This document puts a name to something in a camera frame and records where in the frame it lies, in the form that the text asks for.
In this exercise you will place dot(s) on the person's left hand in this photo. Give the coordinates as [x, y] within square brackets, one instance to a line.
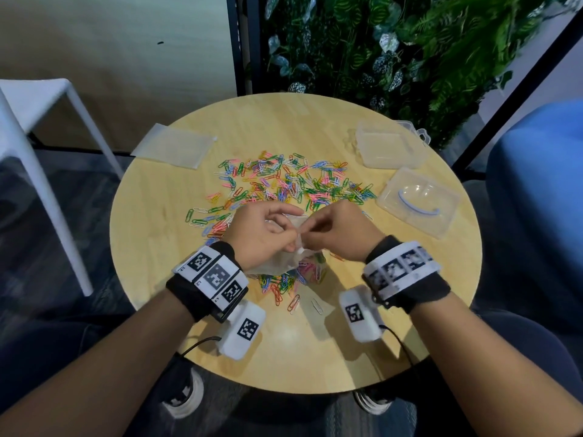
[255, 232]

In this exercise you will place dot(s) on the person's right hand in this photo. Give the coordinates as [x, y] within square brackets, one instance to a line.
[346, 232]

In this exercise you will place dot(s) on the translucent plastic bag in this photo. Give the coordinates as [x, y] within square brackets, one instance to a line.
[278, 263]

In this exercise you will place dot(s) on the pile of coloured paper clips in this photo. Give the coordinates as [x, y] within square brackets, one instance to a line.
[282, 182]

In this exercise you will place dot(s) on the stack of plastic bags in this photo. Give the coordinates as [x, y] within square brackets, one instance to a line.
[173, 145]

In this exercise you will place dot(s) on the person's right forearm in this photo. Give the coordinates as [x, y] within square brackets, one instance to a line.
[487, 373]

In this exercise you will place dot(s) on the person's left forearm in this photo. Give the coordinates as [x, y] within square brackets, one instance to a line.
[105, 368]

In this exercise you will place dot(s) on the round wooden table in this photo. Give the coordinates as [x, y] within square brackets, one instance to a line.
[309, 359]

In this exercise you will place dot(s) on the person's right shoe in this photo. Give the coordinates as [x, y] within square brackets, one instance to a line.
[373, 402]

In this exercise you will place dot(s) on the person's shoe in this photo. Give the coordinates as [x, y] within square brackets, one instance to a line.
[373, 402]
[182, 395]

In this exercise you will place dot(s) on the person's left shoe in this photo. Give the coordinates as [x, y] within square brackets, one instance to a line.
[182, 395]

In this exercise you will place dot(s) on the person's dark trousers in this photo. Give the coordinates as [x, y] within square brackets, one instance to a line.
[533, 345]

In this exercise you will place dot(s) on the black left wristband with markers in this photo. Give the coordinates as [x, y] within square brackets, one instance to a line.
[205, 282]

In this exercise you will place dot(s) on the black wristband with markers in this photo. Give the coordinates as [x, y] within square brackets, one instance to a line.
[405, 277]
[205, 282]

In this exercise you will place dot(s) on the black right wristband with markers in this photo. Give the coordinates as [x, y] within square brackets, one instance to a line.
[405, 277]

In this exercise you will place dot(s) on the clear plastic lid blue band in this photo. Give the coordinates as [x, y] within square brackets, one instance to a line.
[419, 202]

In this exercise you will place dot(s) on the clear plastic box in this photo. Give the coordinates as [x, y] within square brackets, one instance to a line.
[387, 147]

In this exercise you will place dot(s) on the blue armchair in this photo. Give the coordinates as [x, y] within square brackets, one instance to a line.
[537, 200]

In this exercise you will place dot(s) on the white chair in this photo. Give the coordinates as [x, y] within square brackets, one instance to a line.
[27, 104]

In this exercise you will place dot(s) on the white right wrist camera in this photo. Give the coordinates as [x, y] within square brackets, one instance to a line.
[360, 314]

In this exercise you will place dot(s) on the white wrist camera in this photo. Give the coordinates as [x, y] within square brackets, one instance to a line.
[360, 314]
[241, 332]

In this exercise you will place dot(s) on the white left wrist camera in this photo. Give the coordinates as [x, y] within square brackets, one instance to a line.
[241, 332]

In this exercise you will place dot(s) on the green plant wall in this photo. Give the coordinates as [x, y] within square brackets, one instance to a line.
[387, 50]

